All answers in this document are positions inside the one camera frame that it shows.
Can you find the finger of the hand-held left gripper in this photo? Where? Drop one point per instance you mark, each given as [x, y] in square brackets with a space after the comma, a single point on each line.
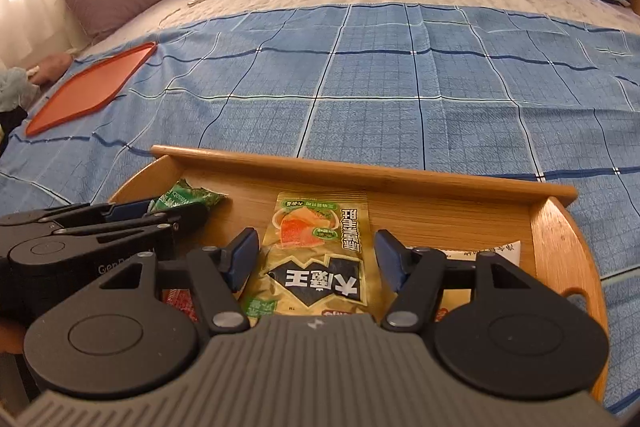
[185, 219]
[127, 210]

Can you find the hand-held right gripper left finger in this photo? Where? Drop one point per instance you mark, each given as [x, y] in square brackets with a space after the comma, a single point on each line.
[240, 257]

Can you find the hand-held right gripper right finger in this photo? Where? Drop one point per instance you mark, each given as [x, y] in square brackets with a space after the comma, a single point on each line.
[392, 257]

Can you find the green snack packet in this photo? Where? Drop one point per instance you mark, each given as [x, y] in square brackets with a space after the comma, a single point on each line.
[192, 197]

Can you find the yellow fish snack packet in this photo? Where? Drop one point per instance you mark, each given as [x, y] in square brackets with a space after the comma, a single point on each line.
[310, 257]

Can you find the red puffed snack packet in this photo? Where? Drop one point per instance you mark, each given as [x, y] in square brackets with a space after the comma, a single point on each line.
[177, 304]

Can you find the person's bare leg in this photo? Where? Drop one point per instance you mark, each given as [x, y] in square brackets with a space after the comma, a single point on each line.
[11, 336]

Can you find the orange plastic tray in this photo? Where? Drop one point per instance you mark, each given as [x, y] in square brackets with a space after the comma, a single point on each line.
[90, 89]

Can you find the dark cloth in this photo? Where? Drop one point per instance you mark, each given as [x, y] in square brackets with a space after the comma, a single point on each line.
[11, 122]

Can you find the blue plaid bed sheet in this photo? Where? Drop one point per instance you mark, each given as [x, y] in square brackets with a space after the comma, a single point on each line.
[400, 97]

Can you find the pink cloth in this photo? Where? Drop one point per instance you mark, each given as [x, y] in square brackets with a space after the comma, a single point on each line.
[52, 68]

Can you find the light blue cloth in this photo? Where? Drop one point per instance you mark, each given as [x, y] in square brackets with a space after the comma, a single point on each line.
[15, 87]

